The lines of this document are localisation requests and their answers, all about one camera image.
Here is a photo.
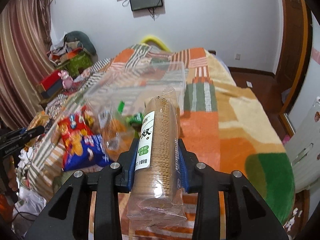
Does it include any red and black box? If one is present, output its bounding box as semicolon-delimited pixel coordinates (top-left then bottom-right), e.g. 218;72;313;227
36;70;63;99

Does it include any blue snack bag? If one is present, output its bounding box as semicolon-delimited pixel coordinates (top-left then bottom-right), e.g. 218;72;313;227
62;134;113;172

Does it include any green pea snack packet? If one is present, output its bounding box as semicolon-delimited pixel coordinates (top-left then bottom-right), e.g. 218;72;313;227
125;112;144;138

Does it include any brown biscuit roll pack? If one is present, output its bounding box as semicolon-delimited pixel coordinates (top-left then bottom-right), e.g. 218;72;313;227
127;87;186;230

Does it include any clear bag of brown cookies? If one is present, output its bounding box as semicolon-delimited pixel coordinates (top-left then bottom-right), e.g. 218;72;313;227
98;101;135;161

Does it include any pink toy figure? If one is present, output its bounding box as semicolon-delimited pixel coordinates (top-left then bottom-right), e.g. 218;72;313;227
58;70;74;90

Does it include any striped maroon curtain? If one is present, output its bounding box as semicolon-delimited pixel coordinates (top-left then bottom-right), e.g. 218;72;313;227
1;0;54;129

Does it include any orange cream fleece blanket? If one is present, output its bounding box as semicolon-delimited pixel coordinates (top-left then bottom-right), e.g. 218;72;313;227
172;48;295;223

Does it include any brown wooden door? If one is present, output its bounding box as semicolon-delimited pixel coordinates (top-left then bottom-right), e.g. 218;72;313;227
274;0;313;113

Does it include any clear plastic storage bin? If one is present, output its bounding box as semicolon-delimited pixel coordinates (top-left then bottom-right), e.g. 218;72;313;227
84;62;186;131

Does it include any red snack bag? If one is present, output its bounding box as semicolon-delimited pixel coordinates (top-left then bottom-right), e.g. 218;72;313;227
58;112;93;156

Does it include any patchwork striped bed quilt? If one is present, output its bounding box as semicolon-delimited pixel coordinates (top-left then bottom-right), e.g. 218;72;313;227
25;45;221;239

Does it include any green cardboard box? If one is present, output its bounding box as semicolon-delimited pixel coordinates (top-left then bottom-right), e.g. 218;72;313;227
66;51;92;78

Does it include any yellow curved headboard tube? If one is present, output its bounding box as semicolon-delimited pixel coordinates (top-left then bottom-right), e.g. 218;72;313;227
140;35;170;52

